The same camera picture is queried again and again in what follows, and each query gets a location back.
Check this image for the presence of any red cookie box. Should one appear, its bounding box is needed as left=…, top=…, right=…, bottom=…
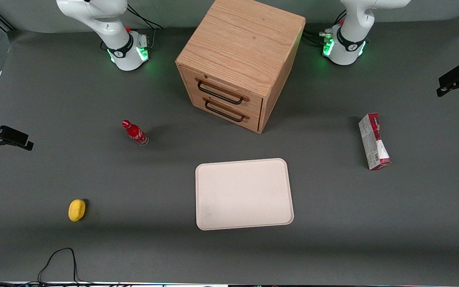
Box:
left=358, top=113, right=392, bottom=171

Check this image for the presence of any red soda bottle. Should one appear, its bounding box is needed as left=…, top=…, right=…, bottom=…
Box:
left=122, top=120, right=149, bottom=146

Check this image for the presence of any black drawer handle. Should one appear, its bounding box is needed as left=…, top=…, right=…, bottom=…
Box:
left=195, top=78, right=250, bottom=106
left=203, top=97, right=251, bottom=122

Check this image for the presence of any wooden drawer cabinet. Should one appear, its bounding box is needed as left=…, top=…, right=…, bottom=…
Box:
left=175, top=0, right=306, bottom=134

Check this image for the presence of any yellow lemon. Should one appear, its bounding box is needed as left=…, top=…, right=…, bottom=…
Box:
left=68, top=199, right=86, bottom=222

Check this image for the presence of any black arm base cable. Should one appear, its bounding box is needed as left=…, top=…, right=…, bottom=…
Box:
left=303, top=10, right=348, bottom=45
left=127, top=4, right=164, bottom=51

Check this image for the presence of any wooden drawer front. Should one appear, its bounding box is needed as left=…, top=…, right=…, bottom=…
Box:
left=190, top=89, right=262, bottom=133
left=181, top=65, right=263, bottom=118

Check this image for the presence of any aluminium frame rail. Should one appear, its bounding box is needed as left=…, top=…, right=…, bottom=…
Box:
left=0, top=3, right=17, bottom=32

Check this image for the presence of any beige rectangular tray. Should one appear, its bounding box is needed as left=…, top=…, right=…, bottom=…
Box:
left=195, top=158, right=294, bottom=231

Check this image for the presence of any black looped table cable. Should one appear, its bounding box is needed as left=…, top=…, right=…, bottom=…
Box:
left=37, top=248, right=94, bottom=287

